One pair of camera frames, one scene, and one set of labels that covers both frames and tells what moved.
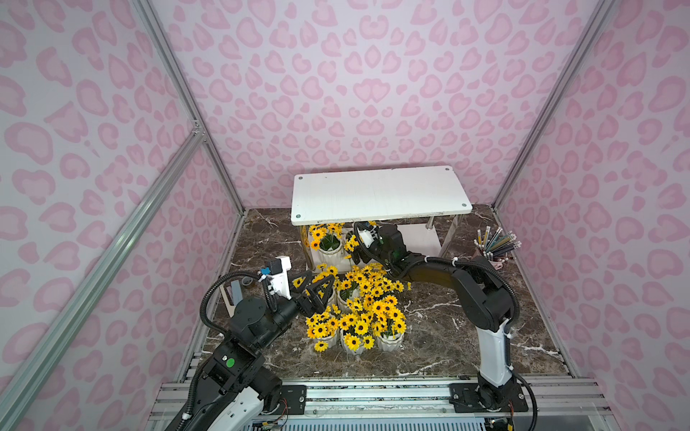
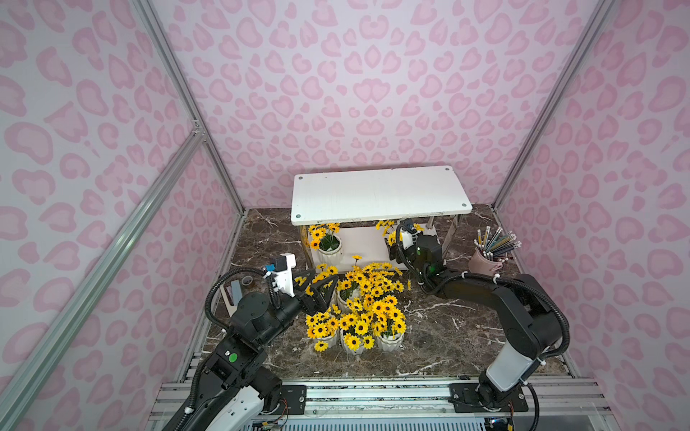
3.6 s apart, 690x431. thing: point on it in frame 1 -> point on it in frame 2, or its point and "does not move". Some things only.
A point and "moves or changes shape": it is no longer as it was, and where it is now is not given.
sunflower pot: (357, 331) does not move
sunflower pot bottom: (389, 324) does not move
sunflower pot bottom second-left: (349, 244) moves or changes shape
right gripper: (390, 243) -> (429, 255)
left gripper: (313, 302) does not move
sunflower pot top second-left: (376, 286) does not move
